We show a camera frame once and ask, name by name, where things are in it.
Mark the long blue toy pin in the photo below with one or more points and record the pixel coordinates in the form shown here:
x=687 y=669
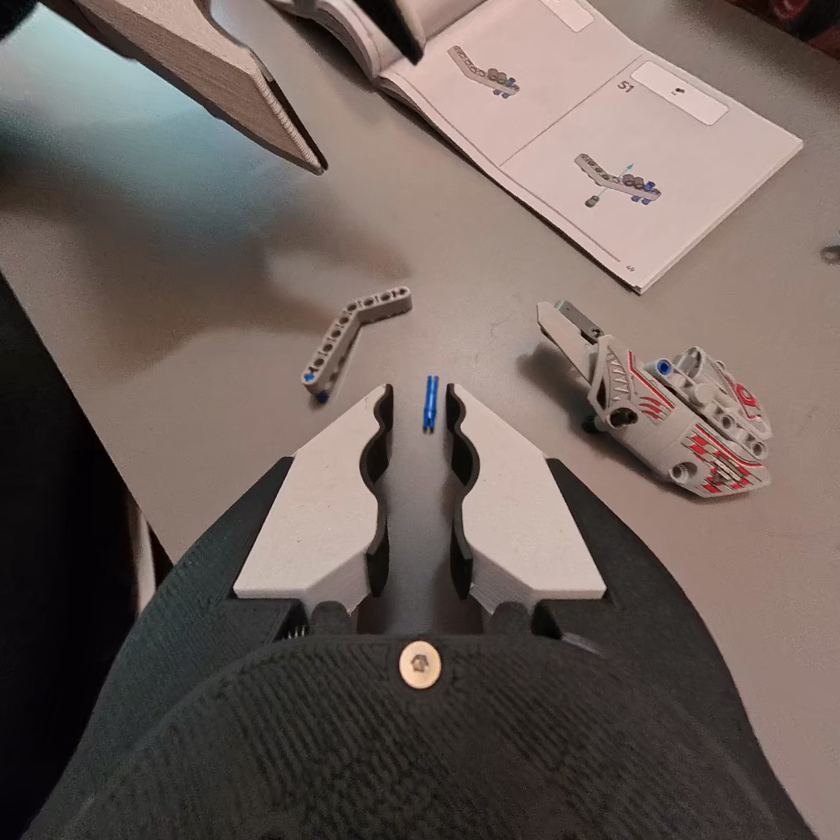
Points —
x=428 y=407

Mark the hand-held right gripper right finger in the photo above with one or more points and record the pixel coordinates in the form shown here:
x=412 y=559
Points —
x=525 y=518

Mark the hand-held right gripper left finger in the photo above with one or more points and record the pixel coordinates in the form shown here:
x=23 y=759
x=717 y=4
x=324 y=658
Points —
x=315 y=512

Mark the grey red toy vehicle body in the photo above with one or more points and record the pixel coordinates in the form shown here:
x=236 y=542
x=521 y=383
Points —
x=689 y=446

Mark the short blue toy pin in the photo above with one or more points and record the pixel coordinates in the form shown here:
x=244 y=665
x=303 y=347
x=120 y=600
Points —
x=307 y=379

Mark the grey bent toy beam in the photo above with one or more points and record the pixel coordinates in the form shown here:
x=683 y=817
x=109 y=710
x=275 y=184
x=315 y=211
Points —
x=348 y=325

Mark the open instruction booklet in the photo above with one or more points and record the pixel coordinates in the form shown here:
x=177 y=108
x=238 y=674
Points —
x=590 y=131

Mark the black toy set box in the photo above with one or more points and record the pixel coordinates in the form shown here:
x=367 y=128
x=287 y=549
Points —
x=814 y=26

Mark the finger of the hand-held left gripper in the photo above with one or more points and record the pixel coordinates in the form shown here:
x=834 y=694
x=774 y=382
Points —
x=177 y=59
x=401 y=29

